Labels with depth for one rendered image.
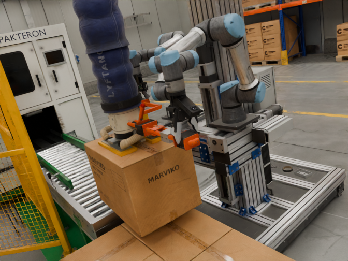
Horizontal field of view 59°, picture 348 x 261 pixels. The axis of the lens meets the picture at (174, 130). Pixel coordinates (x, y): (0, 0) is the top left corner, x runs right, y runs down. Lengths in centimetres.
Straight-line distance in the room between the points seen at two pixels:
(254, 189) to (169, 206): 93
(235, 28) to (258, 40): 833
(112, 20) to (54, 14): 973
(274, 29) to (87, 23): 819
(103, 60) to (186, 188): 80
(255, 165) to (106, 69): 133
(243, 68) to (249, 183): 100
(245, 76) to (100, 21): 79
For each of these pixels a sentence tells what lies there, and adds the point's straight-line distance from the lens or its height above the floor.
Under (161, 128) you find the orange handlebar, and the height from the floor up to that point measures 121.
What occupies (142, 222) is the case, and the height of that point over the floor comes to 75.
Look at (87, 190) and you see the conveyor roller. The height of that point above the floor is 52.
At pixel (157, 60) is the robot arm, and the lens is 135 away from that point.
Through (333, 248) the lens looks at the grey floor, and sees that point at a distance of 253.
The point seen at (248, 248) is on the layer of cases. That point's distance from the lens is 169.
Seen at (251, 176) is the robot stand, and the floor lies 49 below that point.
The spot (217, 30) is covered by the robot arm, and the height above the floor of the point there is 158.
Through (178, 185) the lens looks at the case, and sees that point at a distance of 168.
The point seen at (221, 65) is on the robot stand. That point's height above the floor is 135.
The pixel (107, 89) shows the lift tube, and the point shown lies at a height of 141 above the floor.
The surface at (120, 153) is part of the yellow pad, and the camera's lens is 162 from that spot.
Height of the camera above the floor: 164
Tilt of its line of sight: 18 degrees down
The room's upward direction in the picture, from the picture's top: 12 degrees counter-clockwise
